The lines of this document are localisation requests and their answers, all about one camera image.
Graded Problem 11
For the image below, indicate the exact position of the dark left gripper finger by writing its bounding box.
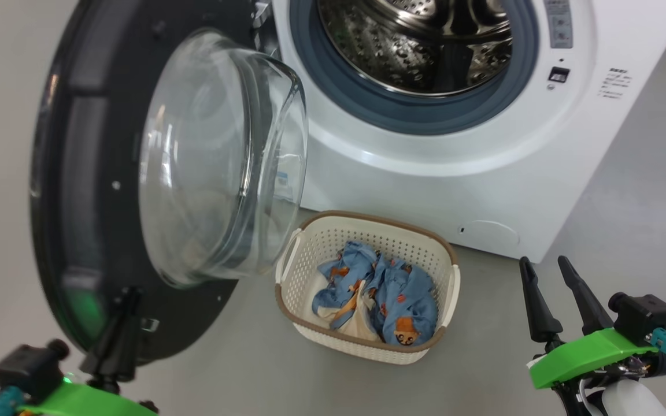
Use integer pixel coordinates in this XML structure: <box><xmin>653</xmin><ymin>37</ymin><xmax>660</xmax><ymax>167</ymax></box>
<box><xmin>82</xmin><ymin>287</ymin><xmax>143</xmax><ymax>395</ymax></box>

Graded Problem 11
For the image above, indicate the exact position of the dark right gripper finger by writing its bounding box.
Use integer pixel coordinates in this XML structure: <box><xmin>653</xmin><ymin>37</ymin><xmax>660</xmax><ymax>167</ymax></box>
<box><xmin>519</xmin><ymin>257</ymin><xmax>564</xmax><ymax>344</ymax></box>
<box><xmin>557</xmin><ymin>256</ymin><xmax>614</xmax><ymax>336</ymax></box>

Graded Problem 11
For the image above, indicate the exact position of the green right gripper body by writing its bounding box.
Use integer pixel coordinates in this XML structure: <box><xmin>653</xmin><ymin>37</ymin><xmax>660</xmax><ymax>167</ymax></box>
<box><xmin>528</xmin><ymin>328</ymin><xmax>666</xmax><ymax>389</ymax></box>

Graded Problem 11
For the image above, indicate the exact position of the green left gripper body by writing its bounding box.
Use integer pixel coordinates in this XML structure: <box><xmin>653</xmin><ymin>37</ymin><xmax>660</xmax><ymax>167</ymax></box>
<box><xmin>18</xmin><ymin>381</ymin><xmax>159</xmax><ymax>416</ymax></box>

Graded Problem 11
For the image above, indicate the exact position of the round black glass washer door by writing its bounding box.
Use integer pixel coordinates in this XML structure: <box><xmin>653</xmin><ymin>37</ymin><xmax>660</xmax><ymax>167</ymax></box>
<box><xmin>29</xmin><ymin>0</ymin><xmax>309</xmax><ymax>366</ymax></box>

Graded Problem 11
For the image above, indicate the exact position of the blue bear-print garment cream lining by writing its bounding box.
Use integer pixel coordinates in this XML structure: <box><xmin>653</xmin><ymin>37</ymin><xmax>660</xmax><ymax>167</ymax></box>
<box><xmin>312</xmin><ymin>242</ymin><xmax>381</xmax><ymax>341</ymax></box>

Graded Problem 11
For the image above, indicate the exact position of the white front-load washing machine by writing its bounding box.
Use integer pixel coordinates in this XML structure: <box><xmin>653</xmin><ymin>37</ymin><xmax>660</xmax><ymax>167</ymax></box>
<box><xmin>252</xmin><ymin>0</ymin><xmax>666</xmax><ymax>263</ymax></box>

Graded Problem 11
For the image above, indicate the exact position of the stainless steel washing machine drum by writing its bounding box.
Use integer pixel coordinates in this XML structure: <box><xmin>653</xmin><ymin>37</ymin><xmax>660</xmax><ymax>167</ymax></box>
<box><xmin>317</xmin><ymin>0</ymin><xmax>513</xmax><ymax>98</ymax></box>

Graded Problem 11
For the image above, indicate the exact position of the silver metal door hinge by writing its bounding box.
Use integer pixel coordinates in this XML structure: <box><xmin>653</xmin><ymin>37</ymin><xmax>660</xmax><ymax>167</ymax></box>
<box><xmin>250</xmin><ymin>0</ymin><xmax>277</xmax><ymax>55</ymax></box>

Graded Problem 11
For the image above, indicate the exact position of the round white filter cover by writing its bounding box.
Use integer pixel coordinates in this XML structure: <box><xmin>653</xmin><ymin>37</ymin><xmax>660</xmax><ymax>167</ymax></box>
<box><xmin>459</xmin><ymin>220</ymin><xmax>520</xmax><ymax>248</ymax></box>

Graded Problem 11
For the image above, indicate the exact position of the small printed text label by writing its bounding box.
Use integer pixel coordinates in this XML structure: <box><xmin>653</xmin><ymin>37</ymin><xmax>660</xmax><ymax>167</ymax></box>
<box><xmin>599</xmin><ymin>66</ymin><xmax>628</xmax><ymax>100</ymax></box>

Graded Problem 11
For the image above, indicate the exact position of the cream perforated laundry basket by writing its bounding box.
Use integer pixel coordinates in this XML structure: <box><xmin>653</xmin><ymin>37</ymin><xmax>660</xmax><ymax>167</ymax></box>
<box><xmin>275</xmin><ymin>211</ymin><xmax>461</xmax><ymax>366</ymax></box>

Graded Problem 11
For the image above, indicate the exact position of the grey warning instruction sticker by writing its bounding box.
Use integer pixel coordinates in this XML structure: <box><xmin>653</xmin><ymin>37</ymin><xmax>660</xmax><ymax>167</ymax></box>
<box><xmin>543</xmin><ymin>0</ymin><xmax>574</xmax><ymax>50</ymax></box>

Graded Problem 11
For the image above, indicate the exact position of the teal left camera cable connector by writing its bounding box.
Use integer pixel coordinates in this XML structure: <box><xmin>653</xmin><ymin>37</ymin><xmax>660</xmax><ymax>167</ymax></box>
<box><xmin>0</xmin><ymin>386</ymin><xmax>24</xmax><ymax>416</ymax></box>

